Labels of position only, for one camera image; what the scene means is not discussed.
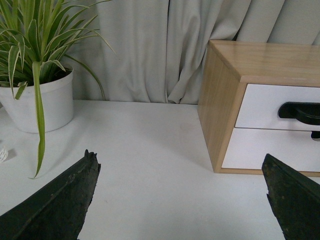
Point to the black drawer handle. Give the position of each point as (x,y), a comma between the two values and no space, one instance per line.
(315,135)
(304,112)

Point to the grey curtain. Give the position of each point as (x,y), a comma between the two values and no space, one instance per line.
(154,50)

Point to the black upper drawer handle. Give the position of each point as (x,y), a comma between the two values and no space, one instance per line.
(304,112)

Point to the white drawer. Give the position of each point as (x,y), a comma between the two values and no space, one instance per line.
(260,105)
(248,147)

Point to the wooden drawer cabinet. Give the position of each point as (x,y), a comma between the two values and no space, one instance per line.
(229,67)

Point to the small white patterned object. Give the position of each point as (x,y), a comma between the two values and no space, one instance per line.
(3,154)

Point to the white lower drawer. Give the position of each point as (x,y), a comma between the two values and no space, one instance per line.
(248,147)

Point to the green spider plant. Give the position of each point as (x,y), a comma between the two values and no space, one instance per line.
(35,38)

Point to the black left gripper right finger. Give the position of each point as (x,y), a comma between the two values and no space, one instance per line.
(294,200)

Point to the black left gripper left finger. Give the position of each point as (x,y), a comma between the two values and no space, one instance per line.
(58,210)

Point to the white plant pot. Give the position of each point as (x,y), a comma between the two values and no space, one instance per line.
(57,101)

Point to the black lower drawer handle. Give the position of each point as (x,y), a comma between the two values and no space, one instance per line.
(315,135)

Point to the white upper drawer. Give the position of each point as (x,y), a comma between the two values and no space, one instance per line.
(260,105)

